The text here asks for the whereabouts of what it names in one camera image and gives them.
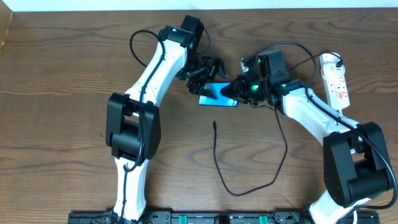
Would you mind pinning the white power strip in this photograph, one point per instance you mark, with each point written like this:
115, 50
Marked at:
337, 93

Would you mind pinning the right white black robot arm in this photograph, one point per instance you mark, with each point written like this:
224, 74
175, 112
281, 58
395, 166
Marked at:
356, 164

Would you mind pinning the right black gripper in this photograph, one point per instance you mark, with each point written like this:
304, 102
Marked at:
239, 90

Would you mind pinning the white USB charger adapter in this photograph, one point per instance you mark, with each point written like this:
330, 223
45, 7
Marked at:
331, 65

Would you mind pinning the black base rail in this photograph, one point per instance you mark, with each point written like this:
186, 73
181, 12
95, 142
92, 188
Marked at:
166, 217

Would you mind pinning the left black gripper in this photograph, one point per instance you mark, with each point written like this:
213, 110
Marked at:
203, 78

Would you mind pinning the blue Galaxy smartphone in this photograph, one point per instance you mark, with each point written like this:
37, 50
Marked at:
217, 96

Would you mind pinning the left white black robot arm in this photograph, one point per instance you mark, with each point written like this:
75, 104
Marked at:
133, 129

